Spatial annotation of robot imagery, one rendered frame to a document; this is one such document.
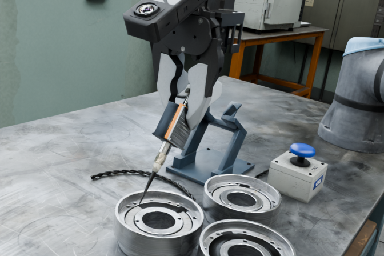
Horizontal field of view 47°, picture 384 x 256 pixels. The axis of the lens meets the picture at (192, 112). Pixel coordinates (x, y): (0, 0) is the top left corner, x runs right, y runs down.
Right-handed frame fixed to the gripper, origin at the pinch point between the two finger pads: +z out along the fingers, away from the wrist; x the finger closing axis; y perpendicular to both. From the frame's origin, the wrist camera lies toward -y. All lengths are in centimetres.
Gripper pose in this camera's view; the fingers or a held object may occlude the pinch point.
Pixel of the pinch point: (178, 118)
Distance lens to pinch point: 56.5
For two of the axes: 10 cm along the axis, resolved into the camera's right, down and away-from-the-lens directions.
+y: 5.5, -2.0, 8.1
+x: -8.3, -2.7, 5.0
